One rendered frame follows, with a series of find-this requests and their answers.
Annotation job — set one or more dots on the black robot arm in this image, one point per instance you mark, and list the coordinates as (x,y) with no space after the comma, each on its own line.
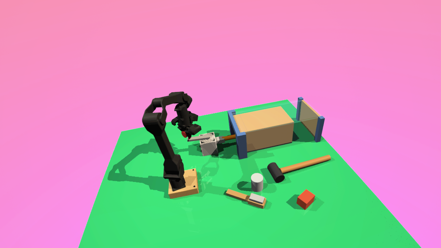
(155,124)

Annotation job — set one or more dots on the white cylinder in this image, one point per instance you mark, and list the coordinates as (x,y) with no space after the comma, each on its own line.
(257,182)

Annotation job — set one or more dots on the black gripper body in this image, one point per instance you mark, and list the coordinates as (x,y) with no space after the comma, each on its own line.
(185,122)

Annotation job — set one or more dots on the blue flat bar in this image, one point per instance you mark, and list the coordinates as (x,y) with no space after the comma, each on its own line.
(234,130)

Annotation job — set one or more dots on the black mallet with orange handle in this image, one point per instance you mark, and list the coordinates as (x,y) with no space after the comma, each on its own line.
(277,173)

